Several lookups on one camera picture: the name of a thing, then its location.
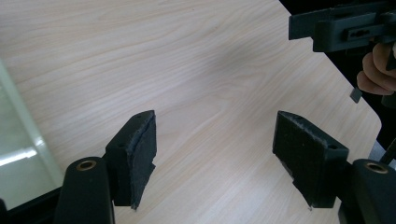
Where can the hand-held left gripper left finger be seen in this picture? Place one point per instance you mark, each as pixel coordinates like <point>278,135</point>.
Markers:
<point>137,155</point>

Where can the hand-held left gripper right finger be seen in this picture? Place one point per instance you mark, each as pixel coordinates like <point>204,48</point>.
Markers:
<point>308,155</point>

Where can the pale yellow plastic basket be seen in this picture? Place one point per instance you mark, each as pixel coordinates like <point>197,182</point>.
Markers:
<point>21,155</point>

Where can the black table edge clip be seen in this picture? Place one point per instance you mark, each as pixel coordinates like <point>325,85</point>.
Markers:
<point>356,95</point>

